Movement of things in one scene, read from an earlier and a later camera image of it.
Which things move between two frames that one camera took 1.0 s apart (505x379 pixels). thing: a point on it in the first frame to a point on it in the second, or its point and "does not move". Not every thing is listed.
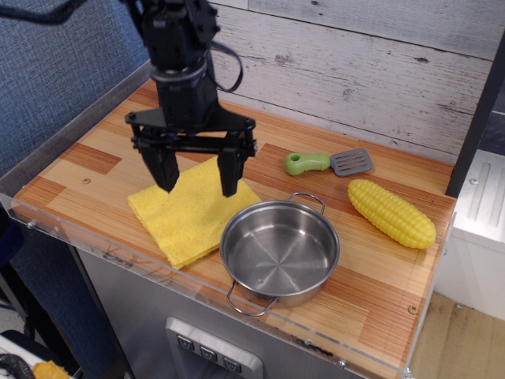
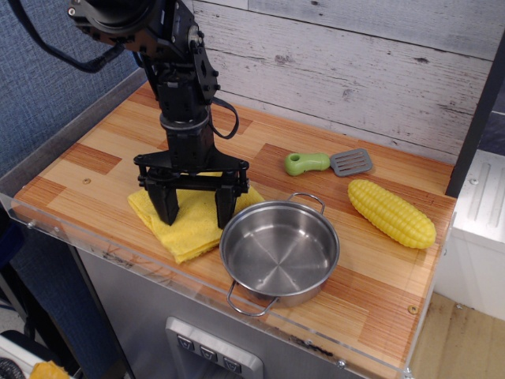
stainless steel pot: (283, 252) does not move
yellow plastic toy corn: (399, 219) does not move
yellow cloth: (186, 222) does not move
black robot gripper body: (189, 118) to (192, 159)
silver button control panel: (192, 353) does not move
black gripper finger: (231, 163) to (225, 200)
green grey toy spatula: (342, 163) does not move
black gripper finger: (162, 165) to (166, 203)
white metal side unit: (473, 272) does not move
